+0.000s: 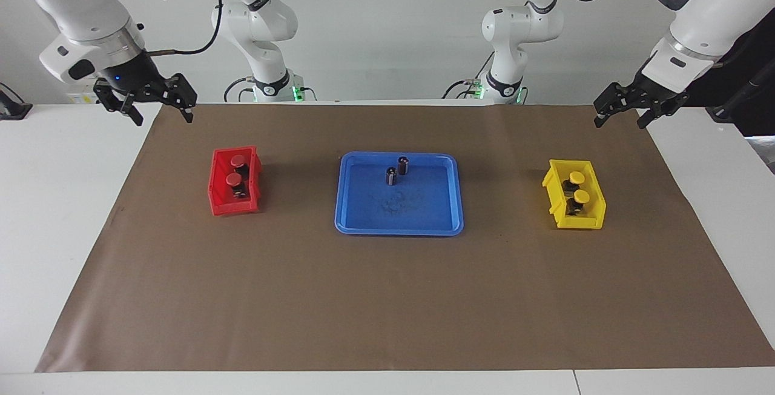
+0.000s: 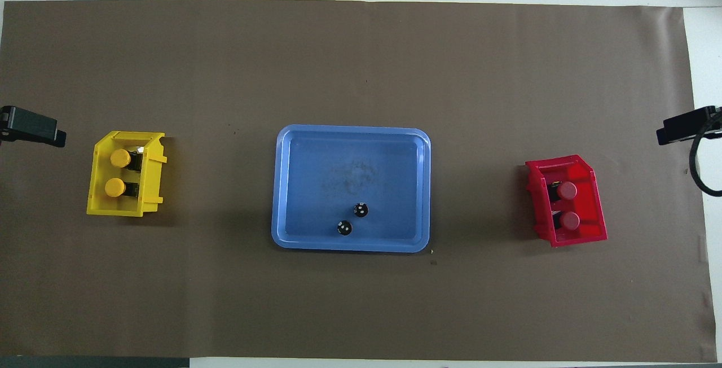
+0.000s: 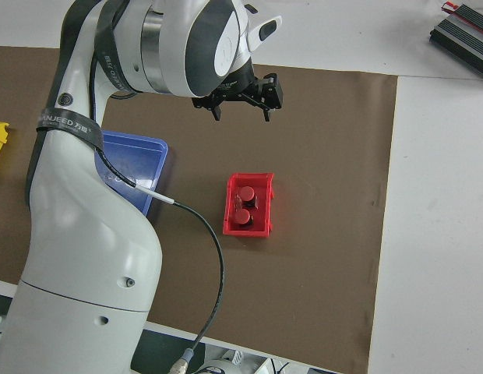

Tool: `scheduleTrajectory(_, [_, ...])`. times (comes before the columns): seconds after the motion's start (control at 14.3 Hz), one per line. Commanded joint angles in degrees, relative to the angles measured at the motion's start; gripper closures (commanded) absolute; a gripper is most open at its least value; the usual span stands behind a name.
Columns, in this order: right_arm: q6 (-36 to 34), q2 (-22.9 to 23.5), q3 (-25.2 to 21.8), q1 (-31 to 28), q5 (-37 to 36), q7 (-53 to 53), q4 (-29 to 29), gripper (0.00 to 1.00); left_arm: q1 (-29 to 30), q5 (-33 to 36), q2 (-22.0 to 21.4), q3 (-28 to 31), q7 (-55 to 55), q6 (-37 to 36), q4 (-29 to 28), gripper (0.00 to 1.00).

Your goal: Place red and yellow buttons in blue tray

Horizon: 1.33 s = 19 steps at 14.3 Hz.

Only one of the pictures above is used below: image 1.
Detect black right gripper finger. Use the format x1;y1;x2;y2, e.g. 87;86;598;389
161;73;199;124
93;79;145;127

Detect black backdrop panel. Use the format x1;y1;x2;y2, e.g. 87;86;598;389
690;16;775;137

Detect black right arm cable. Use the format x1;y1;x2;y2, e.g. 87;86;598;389
150;0;224;56

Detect black base cable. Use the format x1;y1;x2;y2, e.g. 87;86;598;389
442;79;482;100
223;77;254;104

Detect black clamp mount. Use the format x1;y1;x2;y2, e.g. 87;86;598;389
0;83;33;121

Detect red plastic bin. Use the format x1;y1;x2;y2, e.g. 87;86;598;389
208;146;263;217

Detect brown paper mat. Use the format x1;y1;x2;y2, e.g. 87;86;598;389
35;103;775;373

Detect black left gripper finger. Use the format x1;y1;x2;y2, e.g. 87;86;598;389
635;103;674;130
593;82;637;128

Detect yellow plastic bin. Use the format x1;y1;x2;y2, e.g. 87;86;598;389
542;159;607;230

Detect blue plastic tray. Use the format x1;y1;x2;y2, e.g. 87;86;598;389
334;151;465;237

